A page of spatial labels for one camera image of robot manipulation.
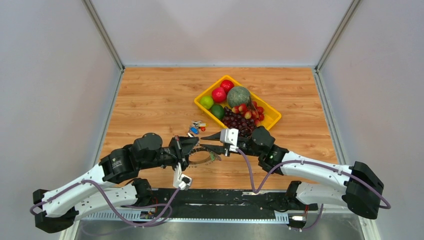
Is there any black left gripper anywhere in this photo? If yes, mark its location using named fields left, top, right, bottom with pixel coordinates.
left=139, top=135, right=199, bottom=173

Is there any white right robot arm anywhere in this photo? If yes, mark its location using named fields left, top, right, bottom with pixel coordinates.
left=202, top=126, right=392, bottom=220

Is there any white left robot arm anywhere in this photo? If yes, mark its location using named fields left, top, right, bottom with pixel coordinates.
left=30, top=132, right=199, bottom=234

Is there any key bunch with coloured tags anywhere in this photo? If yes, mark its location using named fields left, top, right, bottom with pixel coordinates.
left=187, top=120, right=208, bottom=138

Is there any purple grape bunch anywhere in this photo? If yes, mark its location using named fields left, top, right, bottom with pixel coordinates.
left=221, top=103, right=261, bottom=138

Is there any dark green avocado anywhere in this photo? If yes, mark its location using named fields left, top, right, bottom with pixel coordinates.
left=209, top=104, right=225, bottom=121

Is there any light green apple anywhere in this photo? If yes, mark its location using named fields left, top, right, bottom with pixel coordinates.
left=199, top=95, right=215, bottom=110

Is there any red apple front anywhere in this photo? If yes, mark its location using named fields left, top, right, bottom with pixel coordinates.
left=211, top=87, right=227, bottom=103

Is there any red apple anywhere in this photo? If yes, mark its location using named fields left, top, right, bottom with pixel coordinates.
left=211, top=87, right=227, bottom=103
left=219, top=79, right=235, bottom=94

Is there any netted green melon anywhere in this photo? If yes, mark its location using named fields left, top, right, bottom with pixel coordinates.
left=226, top=86, right=251, bottom=108

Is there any red apple back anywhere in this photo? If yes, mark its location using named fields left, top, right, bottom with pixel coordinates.
left=219, top=79, right=235, bottom=94

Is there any yellow plastic tray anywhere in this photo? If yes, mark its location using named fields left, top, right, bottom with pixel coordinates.
left=194, top=75, right=282, bottom=131

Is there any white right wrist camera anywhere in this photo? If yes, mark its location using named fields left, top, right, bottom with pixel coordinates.
left=219, top=128, right=239, bottom=146

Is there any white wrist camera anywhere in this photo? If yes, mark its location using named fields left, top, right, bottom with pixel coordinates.
left=173, top=163, right=193, bottom=191
left=219, top=128, right=239, bottom=146

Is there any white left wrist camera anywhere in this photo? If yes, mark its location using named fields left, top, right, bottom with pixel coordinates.
left=173, top=163, right=193, bottom=191

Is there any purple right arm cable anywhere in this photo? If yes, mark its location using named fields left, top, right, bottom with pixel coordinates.
left=235, top=148, right=392, bottom=210

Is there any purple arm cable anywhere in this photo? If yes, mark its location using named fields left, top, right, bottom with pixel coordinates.
left=29, top=180, right=181, bottom=233
left=235, top=148, right=392, bottom=210

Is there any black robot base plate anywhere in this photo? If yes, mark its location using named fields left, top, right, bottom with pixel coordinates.
left=122, top=188, right=312, bottom=221

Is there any white slotted cable duct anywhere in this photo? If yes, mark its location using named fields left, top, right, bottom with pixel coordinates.
left=92, top=211, right=290, bottom=224

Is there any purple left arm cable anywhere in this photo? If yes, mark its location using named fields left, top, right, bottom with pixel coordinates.
left=29, top=180, right=181, bottom=233

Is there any left aluminium frame post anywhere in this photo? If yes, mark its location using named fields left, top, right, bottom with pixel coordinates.
left=81, top=0, right=125, bottom=73

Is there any aluminium frame post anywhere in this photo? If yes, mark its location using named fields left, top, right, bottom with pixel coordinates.
left=81, top=0, right=125, bottom=73
left=315, top=0, right=362, bottom=73

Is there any right aluminium frame post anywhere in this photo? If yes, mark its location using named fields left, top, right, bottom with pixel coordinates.
left=315, top=0, right=362, bottom=73

